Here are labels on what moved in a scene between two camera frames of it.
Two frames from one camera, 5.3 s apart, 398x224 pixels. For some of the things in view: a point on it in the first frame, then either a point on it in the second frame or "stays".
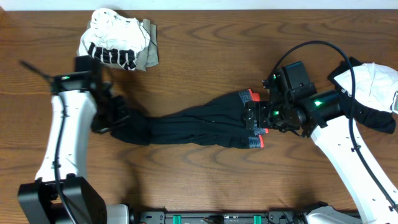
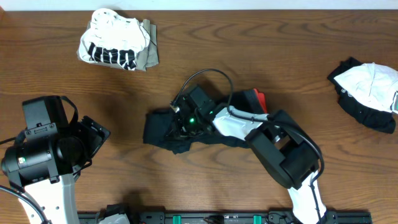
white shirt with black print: [113, 38] stays
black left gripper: [123, 113] → [94, 133]
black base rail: [276, 216] stays
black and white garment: [375, 85] stays
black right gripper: [262, 107] → [177, 126]
